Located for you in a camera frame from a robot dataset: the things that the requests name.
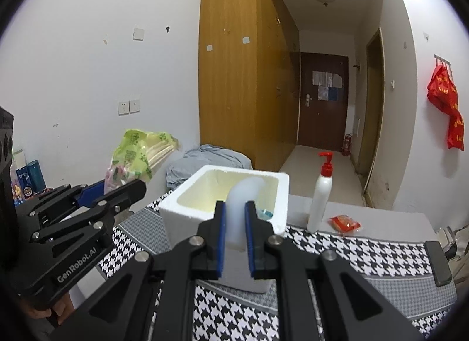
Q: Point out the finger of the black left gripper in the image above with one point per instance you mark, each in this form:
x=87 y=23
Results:
x=135 y=191
x=91 y=195

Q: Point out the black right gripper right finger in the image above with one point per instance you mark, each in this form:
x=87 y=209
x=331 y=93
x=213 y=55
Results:
x=320 y=297

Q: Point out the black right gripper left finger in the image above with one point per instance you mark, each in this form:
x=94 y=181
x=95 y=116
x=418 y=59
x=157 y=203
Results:
x=152 y=298

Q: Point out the green floral tissue pack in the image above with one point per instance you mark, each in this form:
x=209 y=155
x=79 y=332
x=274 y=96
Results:
x=138 y=157

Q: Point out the white face mask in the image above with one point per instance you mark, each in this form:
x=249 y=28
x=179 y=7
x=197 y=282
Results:
x=246 y=190

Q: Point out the blue face mask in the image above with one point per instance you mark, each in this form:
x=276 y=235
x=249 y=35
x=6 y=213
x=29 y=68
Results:
x=264 y=214

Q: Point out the person's left hand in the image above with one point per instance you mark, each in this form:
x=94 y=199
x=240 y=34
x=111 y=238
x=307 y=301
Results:
x=63 y=308

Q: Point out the blue cans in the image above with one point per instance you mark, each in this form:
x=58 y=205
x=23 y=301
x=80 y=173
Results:
x=27 y=179

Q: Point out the red snack packet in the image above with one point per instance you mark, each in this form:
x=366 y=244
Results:
x=344 y=224

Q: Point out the white pump bottle red top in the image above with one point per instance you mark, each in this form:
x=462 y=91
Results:
x=321 y=193

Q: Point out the houndstooth table mat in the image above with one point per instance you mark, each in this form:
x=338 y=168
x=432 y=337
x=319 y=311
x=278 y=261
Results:
x=218 y=321

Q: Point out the black smartphone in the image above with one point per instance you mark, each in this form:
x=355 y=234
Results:
x=438 y=262

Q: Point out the red fire extinguisher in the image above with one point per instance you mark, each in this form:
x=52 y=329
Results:
x=346 y=148

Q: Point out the wooden wardrobe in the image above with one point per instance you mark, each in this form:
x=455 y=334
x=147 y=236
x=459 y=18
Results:
x=249 y=79

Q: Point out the dark brown entrance door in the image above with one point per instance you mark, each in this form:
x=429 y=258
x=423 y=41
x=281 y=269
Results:
x=324 y=82

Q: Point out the red hanging bag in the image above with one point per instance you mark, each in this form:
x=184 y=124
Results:
x=442 y=93

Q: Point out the white wall socket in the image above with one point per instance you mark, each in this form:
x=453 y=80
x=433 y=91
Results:
x=128 y=107

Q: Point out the white wall switch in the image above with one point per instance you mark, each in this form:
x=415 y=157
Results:
x=138 y=34

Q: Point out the wall coat hook rack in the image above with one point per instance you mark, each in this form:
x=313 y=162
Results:
x=442 y=61

